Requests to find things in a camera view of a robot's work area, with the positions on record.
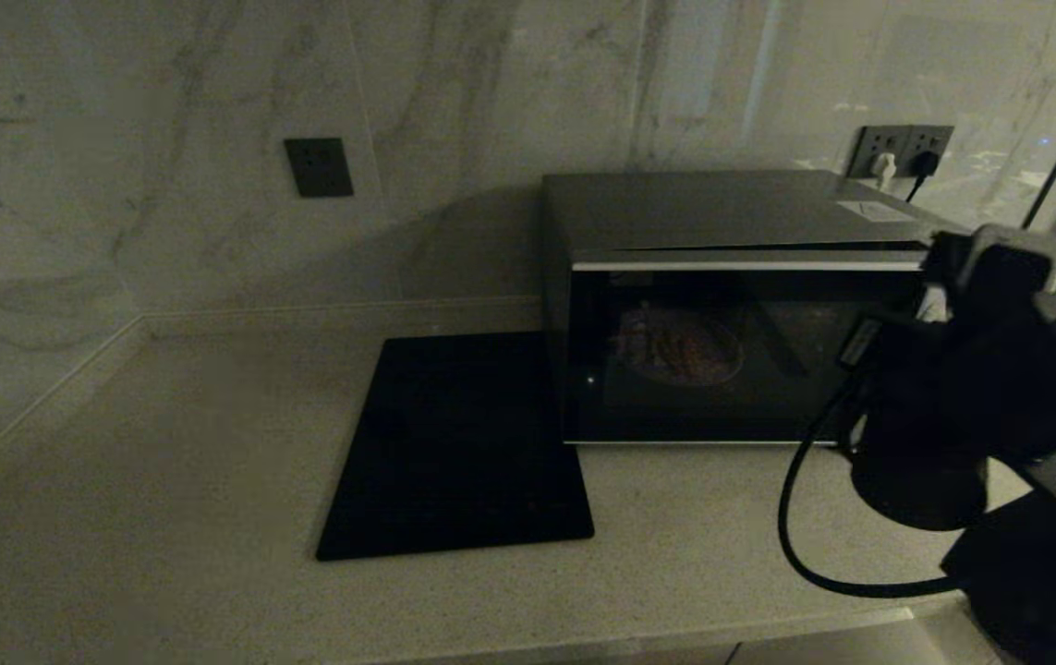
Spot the double grey wall socket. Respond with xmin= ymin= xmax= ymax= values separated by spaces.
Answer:
xmin=847 ymin=124 xmax=956 ymax=180

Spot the single black wall socket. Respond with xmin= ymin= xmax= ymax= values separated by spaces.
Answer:
xmin=283 ymin=137 xmax=356 ymax=200

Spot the black glass induction cooktop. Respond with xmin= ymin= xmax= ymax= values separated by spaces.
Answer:
xmin=315 ymin=330 xmax=597 ymax=563

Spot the black glass microwave door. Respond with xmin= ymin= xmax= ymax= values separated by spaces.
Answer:
xmin=566 ymin=242 xmax=935 ymax=447

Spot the silver black microwave oven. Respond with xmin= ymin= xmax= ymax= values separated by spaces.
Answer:
xmin=541 ymin=169 xmax=967 ymax=446

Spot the purple round plate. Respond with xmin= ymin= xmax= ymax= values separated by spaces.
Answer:
xmin=615 ymin=305 xmax=746 ymax=388

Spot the black plug with cable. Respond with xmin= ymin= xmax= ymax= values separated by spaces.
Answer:
xmin=904 ymin=148 xmax=942 ymax=204

